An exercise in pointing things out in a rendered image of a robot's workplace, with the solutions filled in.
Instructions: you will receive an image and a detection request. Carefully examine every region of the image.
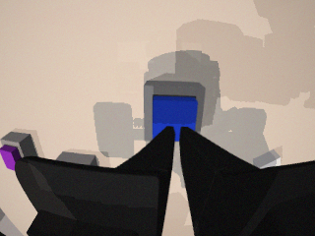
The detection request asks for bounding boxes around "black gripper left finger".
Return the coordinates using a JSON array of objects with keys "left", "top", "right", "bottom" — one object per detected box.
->
[{"left": 15, "top": 126, "right": 176, "bottom": 236}]

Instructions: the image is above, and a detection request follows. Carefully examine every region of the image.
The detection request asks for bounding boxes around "red button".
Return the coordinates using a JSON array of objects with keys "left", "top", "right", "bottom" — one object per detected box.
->
[{"left": 55, "top": 150, "right": 98, "bottom": 166}]

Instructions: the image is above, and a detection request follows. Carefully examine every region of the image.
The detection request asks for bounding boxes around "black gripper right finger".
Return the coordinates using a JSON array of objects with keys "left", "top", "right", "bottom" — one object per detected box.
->
[{"left": 180, "top": 127, "right": 315, "bottom": 236}]

